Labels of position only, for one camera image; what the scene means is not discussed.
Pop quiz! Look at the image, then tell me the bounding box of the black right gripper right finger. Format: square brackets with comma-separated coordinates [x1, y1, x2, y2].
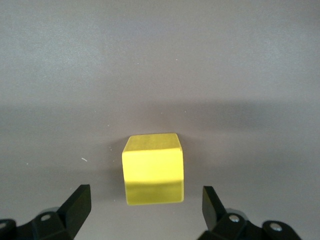
[199, 185, 261, 240]

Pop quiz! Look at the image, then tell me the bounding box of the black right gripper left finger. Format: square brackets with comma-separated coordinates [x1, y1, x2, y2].
[29, 184, 92, 240]

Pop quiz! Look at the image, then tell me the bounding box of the yellow wooden block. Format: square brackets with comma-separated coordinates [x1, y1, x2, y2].
[121, 132, 185, 207]

